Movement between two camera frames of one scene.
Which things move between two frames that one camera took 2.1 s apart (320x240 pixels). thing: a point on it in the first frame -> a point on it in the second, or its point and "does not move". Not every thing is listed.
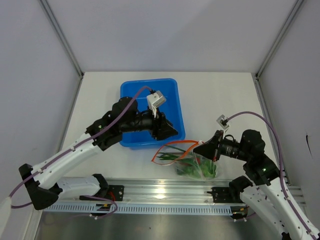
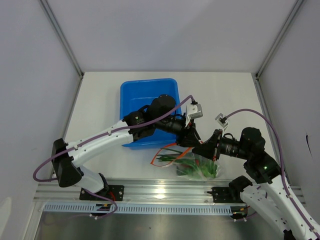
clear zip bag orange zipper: x=187 y=163 does not move
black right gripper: x=209 y=149 does not move
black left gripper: x=161 y=129 -> x=188 y=136
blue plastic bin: x=172 y=110 does not move
